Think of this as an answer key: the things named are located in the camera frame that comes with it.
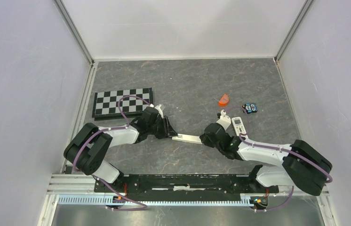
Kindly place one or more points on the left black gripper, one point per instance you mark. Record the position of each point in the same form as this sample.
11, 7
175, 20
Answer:
168, 130

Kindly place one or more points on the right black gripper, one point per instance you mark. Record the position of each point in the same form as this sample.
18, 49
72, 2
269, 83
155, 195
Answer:
204, 141

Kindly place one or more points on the white long remote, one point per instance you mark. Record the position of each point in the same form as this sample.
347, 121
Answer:
187, 138

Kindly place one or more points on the beige remote control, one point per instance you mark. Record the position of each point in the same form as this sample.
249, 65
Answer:
239, 127

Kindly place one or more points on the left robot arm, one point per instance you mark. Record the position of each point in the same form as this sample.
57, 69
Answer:
89, 147

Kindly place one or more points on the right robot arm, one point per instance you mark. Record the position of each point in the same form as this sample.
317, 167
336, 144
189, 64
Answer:
297, 164

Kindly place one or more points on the orange semicircular piece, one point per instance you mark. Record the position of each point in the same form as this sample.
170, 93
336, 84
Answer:
223, 100

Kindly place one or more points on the blue owl toy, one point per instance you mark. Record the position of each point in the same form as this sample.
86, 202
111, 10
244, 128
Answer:
250, 108

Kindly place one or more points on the black white checkerboard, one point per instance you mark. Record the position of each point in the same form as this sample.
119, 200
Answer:
105, 104

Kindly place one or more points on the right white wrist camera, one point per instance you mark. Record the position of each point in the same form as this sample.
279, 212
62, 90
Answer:
224, 120

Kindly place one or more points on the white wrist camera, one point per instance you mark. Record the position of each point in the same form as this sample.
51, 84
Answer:
224, 120
160, 109

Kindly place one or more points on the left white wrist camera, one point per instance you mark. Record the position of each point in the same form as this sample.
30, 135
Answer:
160, 109

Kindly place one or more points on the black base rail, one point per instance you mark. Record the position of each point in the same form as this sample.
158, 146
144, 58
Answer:
188, 187

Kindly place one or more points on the white slotted cable duct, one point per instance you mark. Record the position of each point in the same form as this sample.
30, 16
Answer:
114, 200

